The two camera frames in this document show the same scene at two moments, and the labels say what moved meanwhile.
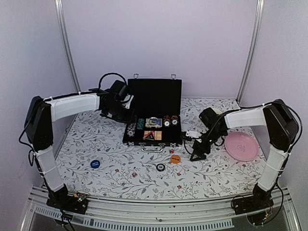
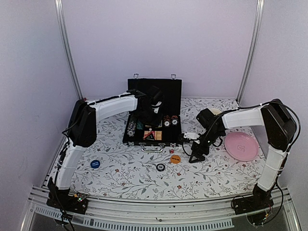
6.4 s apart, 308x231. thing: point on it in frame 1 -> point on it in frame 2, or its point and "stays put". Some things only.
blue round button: x=95 y=164 stays put
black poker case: x=158 y=114 stays put
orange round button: x=175 y=159 stays put
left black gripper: x=130 y=119 -> x=156 y=123
